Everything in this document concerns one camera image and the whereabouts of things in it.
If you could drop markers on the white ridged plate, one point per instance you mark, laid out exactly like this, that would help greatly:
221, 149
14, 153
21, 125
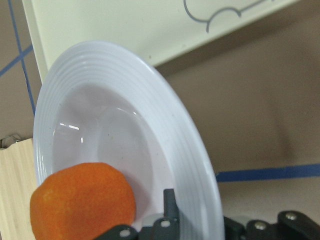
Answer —
102, 103

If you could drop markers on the orange fruit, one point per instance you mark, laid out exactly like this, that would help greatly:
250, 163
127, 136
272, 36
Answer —
81, 203

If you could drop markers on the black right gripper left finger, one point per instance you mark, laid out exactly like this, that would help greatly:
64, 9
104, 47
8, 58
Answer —
166, 227

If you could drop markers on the cream bear tray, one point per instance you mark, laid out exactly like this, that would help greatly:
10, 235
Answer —
155, 30

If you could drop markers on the bamboo cutting board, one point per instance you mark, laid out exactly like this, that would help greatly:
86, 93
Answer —
17, 183

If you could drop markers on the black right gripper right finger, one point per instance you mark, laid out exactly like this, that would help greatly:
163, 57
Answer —
290, 225

